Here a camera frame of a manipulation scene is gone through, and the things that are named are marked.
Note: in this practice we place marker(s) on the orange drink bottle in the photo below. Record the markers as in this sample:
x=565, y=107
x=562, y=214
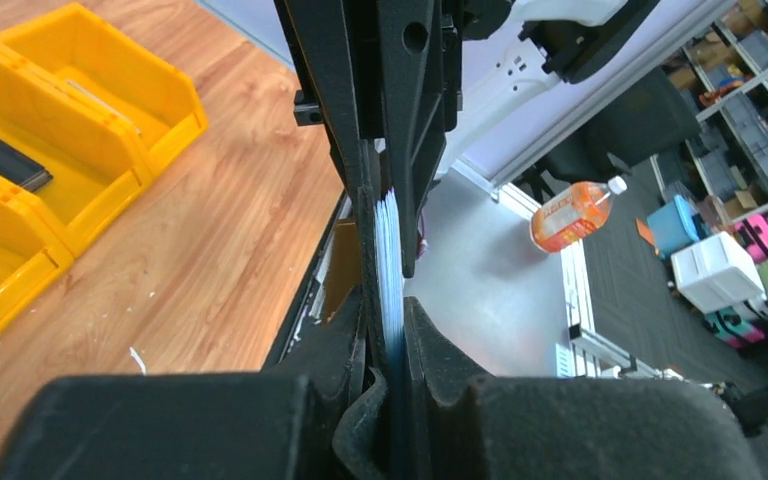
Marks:
x=575, y=213

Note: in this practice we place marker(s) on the pink suitcase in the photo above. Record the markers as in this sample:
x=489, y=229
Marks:
x=753, y=236

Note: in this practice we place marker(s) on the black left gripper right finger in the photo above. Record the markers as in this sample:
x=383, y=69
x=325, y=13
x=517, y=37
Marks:
x=471, y=424

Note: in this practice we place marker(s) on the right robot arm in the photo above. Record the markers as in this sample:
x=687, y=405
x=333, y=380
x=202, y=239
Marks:
x=503, y=54

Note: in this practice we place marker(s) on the black leather card holder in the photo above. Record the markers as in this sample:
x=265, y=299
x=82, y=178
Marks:
x=365, y=381

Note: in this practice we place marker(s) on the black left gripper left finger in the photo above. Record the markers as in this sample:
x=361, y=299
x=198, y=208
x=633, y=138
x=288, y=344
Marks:
x=277, y=423

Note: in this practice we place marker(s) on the storage shelf rack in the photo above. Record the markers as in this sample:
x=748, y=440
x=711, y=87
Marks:
x=721, y=73

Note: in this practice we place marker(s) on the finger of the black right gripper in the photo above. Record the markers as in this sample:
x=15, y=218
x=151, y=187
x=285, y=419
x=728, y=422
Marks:
x=317, y=33
x=413, y=40

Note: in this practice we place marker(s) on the black VIP card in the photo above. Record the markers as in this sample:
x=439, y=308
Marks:
x=21, y=170

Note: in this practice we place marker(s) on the yellow bin right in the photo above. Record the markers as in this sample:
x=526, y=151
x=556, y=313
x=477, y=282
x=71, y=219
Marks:
x=72, y=42

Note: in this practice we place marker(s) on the yellow bin middle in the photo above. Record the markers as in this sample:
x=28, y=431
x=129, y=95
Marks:
x=96, y=165

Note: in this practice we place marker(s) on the white storage box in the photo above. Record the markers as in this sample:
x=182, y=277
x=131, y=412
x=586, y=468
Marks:
x=716, y=273

